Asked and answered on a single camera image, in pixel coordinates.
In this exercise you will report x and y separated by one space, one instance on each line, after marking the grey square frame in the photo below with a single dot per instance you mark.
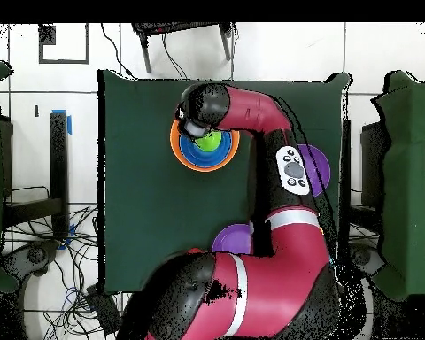
63 62

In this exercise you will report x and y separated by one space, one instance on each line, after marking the black table frame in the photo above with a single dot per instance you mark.
370 159
59 159

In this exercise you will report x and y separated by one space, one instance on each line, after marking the small light blue bowl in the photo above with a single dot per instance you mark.
212 156

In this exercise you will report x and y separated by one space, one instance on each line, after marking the green bowl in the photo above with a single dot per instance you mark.
209 143

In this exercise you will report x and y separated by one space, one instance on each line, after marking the purple bowl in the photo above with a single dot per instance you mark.
320 166
232 241

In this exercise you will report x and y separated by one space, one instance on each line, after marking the large blue bowl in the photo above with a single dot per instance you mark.
205 165

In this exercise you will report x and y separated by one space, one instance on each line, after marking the large orange bowl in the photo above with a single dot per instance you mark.
173 148

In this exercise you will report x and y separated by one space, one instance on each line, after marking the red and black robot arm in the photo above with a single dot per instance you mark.
279 265

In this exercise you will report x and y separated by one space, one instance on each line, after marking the black floor base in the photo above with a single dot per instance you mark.
370 262
35 255

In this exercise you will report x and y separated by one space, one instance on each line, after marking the dark green tablecloth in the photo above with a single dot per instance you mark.
163 212

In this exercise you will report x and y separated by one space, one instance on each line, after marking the black metal stand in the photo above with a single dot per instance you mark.
146 53

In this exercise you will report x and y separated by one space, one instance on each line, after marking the blue tape strip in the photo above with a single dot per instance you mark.
69 124

